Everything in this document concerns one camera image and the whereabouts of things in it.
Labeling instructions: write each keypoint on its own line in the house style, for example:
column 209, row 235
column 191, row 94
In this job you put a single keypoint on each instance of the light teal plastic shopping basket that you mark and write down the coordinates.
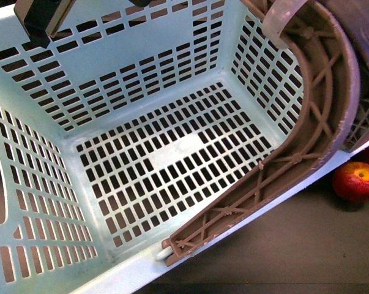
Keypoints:
column 128, row 124

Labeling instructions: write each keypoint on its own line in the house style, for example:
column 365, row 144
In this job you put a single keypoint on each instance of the red yellow apple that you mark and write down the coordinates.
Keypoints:
column 351, row 182

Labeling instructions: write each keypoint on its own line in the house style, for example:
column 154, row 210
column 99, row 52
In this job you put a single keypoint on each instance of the brown plastic basket handle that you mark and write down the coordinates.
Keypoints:
column 330, row 40

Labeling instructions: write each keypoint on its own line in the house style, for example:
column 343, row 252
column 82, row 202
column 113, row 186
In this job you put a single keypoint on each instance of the white zip tie right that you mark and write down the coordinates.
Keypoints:
column 276, row 19

